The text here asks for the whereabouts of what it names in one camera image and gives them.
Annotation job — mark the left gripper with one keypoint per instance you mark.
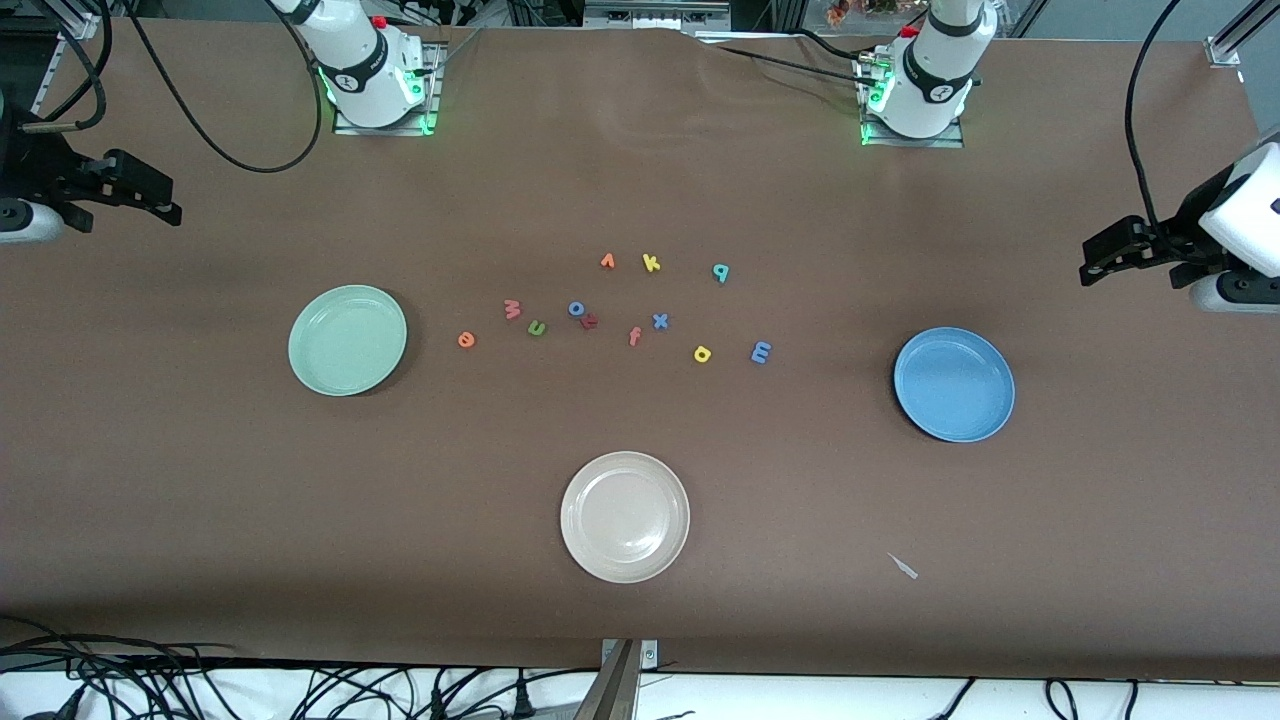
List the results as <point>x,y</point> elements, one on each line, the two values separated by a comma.
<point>1186,229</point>

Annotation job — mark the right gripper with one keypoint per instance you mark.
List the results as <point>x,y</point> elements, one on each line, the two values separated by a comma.
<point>35,165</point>

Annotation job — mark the blue letter E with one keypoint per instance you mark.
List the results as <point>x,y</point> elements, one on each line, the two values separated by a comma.
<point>761,352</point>

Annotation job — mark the pink-red letter w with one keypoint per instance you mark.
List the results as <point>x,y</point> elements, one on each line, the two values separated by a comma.
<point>512,309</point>

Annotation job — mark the blue plate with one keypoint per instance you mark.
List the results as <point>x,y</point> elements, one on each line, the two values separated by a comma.
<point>955,385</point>

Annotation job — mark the light green plate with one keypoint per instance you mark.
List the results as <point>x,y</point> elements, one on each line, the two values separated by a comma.
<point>347,340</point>

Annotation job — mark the brown table cover sheet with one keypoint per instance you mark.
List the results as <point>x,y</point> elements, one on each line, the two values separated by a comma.
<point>200,500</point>

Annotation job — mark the small grey tape scrap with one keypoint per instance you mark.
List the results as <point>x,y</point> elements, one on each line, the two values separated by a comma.
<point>905,568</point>

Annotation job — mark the orange dried plant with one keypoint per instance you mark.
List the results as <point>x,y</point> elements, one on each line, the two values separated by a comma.
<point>840,12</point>

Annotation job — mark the grey metal box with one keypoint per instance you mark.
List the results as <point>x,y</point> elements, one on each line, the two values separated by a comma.
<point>655,15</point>

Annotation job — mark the beige plate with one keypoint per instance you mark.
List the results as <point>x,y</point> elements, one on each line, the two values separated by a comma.
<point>625,517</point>

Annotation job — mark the aluminium frame rail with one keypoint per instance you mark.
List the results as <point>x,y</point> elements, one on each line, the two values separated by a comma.
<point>1228,45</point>
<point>72,15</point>

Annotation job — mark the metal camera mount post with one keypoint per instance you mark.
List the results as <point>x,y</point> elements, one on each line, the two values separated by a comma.
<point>615,690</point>

